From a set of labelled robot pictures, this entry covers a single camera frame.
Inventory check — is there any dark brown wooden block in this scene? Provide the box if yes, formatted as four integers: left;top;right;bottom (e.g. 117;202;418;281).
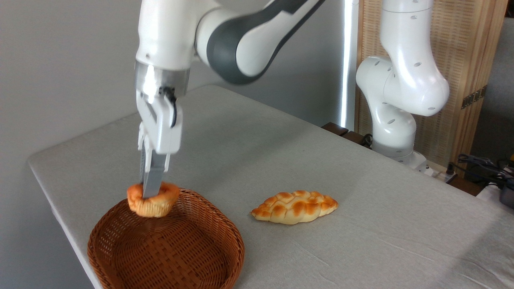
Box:
321;122;349;137

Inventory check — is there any orange muffin bread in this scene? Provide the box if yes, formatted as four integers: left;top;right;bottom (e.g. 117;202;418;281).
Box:
126;181;181;218

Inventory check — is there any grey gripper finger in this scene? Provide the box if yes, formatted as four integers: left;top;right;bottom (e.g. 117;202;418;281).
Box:
143;149;171;199
137;122;148;185

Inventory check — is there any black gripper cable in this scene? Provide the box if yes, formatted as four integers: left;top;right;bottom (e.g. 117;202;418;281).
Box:
159;86;178;128

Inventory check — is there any braided golden bread loaf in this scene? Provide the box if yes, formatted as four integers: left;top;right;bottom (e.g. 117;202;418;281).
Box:
251;190;339;225

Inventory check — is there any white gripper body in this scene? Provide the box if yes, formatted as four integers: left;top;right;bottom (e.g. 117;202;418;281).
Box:
135;89;184;156

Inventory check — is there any black cable bundle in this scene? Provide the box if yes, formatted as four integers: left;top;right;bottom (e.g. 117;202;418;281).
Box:
457;153;514;189

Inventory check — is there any grey tablecloth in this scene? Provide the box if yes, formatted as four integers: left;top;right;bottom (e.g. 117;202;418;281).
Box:
27;84;514;289

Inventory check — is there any wooden bamboo folding screen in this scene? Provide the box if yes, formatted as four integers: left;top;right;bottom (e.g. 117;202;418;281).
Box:
355;0;509;178

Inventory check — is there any brown wicker basket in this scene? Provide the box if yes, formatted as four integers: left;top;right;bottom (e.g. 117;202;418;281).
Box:
87;187;246;289

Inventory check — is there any dark metal screen hinge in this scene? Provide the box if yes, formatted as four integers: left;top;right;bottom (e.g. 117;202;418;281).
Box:
461;85;488;110

